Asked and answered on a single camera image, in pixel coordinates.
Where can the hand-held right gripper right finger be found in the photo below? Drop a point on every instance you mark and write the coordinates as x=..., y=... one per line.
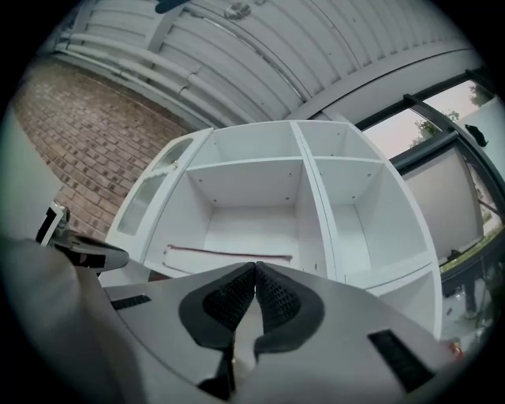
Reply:
x=335, y=347

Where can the white hutch shelf unit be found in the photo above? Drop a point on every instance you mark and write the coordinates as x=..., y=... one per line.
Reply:
x=355, y=221

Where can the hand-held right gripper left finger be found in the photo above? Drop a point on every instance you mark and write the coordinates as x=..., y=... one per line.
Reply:
x=189, y=315

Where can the tall glass cabinet door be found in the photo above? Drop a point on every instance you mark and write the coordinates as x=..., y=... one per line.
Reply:
x=142, y=205

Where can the white ceiling pipe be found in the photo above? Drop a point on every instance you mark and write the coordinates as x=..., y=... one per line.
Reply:
x=130, y=51
x=130, y=77

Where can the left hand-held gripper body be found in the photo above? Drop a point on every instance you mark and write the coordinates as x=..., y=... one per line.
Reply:
x=51, y=225

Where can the white card with red edge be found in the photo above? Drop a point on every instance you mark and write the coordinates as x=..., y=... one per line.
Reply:
x=205, y=258

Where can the black window frame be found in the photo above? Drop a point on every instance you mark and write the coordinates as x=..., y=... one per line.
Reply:
x=430, y=110

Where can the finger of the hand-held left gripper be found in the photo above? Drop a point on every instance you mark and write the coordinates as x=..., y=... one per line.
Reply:
x=106, y=254

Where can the small glass cabinet door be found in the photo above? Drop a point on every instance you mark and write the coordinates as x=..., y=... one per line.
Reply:
x=173, y=152

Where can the black window latch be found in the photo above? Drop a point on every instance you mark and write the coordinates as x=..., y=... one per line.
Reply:
x=476, y=135

